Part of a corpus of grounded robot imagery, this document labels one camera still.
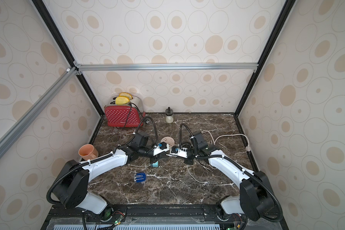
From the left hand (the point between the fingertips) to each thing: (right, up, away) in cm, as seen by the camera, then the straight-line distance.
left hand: (169, 154), depth 80 cm
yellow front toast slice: (-35, +34, +22) cm, 54 cm away
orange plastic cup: (-53, 0, +10) cm, 54 cm away
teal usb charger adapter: (-9, -8, +8) cm, 14 cm away
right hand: (+5, -2, +2) cm, 6 cm away
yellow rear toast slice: (-34, +39, +26) cm, 58 cm away
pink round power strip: (-1, +5, +20) cm, 21 cm away
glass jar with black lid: (-2, +24, +29) cm, 38 cm away
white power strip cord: (+54, +1, +19) cm, 57 cm away
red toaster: (-34, +24, +23) cm, 47 cm away
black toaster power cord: (-28, +32, +20) cm, 47 cm away
